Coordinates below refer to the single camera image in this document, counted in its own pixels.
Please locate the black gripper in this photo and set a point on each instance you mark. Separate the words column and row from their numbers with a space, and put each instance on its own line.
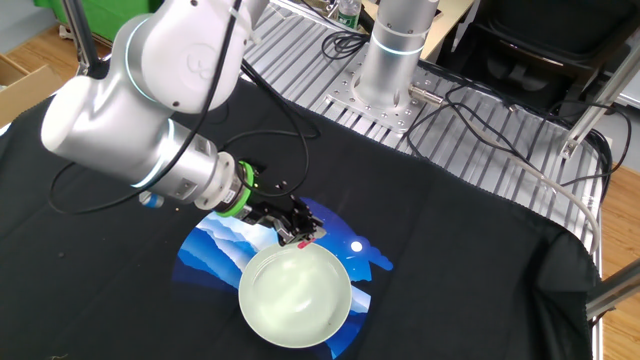
column 270, row 212

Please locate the pink plastic clamp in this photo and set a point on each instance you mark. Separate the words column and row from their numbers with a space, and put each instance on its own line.
column 304, row 245

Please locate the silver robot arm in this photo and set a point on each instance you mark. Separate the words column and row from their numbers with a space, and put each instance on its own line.
column 110, row 125

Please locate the pale green round plate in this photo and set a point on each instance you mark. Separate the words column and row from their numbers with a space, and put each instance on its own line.
column 295, row 300

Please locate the clear bottle with green label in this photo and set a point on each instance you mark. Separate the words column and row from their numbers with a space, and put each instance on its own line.
column 350, row 17

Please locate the beige desk top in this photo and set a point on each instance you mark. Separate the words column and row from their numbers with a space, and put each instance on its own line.
column 445, row 30

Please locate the tan thread scrap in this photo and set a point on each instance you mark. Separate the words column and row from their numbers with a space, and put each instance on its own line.
column 59, row 356

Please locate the black office chair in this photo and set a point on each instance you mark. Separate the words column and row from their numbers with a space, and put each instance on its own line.
column 525, row 60

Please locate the green fabric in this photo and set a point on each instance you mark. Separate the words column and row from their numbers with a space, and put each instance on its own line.
column 90, row 15

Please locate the open cardboard box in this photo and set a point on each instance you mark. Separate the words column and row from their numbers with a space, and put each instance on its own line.
column 25, row 95

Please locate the silver wrist camera bar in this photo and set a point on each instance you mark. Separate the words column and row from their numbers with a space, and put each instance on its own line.
column 151, row 200

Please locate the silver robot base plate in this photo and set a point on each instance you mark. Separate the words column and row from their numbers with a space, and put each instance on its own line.
column 400, row 117

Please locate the aluminium frame post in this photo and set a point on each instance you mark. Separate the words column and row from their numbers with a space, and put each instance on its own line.
column 590, row 115
column 615, row 290
column 80, row 35

